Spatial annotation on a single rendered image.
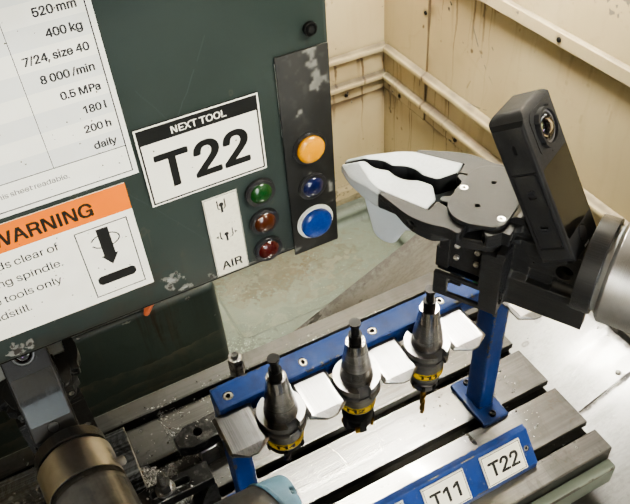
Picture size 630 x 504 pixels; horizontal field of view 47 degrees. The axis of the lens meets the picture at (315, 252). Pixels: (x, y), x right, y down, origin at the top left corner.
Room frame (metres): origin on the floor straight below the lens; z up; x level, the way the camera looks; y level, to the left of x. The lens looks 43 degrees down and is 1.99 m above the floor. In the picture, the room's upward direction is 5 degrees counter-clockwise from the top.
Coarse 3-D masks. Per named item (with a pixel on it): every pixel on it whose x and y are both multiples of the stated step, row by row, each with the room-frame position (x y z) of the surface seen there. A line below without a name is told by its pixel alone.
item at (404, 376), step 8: (376, 344) 0.64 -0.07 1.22; (384, 344) 0.64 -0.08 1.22; (392, 344) 0.63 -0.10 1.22; (376, 352) 0.62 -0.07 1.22; (384, 352) 0.62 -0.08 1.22; (392, 352) 0.62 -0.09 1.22; (400, 352) 0.62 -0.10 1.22; (376, 360) 0.61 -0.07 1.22; (384, 360) 0.61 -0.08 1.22; (392, 360) 0.61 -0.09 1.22; (400, 360) 0.61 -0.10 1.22; (408, 360) 0.61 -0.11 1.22; (384, 368) 0.60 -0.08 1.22; (392, 368) 0.59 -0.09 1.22; (400, 368) 0.59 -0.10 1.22; (408, 368) 0.59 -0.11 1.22; (416, 368) 0.59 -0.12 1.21; (384, 376) 0.58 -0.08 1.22; (392, 376) 0.58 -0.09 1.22; (400, 376) 0.58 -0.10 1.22; (408, 376) 0.58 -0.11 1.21
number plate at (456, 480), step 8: (456, 472) 0.58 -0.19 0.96; (440, 480) 0.57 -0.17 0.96; (448, 480) 0.57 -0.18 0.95; (456, 480) 0.57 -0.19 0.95; (464, 480) 0.57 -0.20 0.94; (424, 488) 0.56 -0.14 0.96; (432, 488) 0.56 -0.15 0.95; (440, 488) 0.56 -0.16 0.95; (448, 488) 0.56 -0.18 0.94; (456, 488) 0.56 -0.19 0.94; (464, 488) 0.57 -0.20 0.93; (424, 496) 0.55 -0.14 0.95; (432, 496) 0.55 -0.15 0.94; (440, 496) 0.55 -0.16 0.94; (448, 496) 0.55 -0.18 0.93; (456, 496) 0.56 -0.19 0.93; (464, 496) 0.56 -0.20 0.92
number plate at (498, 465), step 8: (512, 440) 0.63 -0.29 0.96; (504, 448) 0.62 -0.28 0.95; (512, 448) 0.62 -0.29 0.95; (520, 448) 0.62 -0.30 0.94; (488, 456) 0.61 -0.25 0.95; (496, 456) 0.61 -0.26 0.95; (504, 456) 0.61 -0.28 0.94; (512, 456) 0.61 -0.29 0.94; (520, 456) 0.61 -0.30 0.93; (480, 464) 0.60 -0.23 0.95; (488, 464) 0.60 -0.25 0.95; (496, 464) 0.60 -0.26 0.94; (504, 464) 0.60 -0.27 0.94; (512, 464) 0.60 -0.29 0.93; (520, 464) 0.60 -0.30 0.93; (488, 472) 0.59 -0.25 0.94; (496, 472) 0.59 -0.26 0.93; (504, 472) 0.59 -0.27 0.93; (512, 472) 0.59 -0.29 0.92; (488, 480) 0.58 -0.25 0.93; (496, 480) 0.58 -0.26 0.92
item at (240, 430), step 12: (240, 408) 0.55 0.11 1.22; (252, 408) 0.55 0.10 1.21; (216, 420) 0.53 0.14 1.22; (228, 420) 0.53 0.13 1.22; (240, 420) 0.53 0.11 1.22; (252, 420) 0.53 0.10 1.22; (228, 432) 0.52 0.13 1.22; (240, 432) 0.51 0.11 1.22; (252, 432) 0.51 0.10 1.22; (264, 432) 0.51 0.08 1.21; (228, 444) 0.50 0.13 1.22; (240, 444) 0.50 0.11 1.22; (252, 444) 0.50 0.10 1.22; (264, 444) 0.50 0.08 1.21; (240, 456) 0.48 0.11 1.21; (252, 456) 0.48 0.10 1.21
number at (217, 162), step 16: (224, 128) 0.47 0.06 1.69; (240, 128) 0.48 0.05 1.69; (192, 144) 0.46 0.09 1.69; (208, 144) 0.46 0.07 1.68; (224, 144) 0.47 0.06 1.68; (240, 144) 0.47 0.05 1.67; (192, 160) 0.46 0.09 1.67; (208, 160) 0.46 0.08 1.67; (224, 160) 0.47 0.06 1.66; (240, 160) 0.47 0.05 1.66; (256, 160) 0.48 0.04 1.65; (208, 176) 0.46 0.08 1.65
